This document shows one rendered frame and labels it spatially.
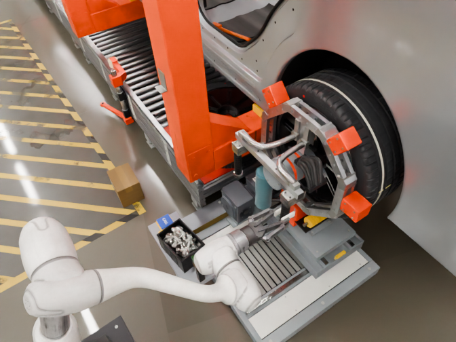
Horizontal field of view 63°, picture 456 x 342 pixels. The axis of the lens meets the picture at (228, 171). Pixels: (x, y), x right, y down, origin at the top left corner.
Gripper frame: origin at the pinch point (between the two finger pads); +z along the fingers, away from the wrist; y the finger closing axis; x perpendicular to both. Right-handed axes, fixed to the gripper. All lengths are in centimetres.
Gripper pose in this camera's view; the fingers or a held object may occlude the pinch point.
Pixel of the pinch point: (284, 213)
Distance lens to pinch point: 153.6
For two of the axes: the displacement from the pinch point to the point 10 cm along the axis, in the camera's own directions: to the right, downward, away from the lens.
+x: -0.4, -6.6, -7.5
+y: 5.5, 6.1, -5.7
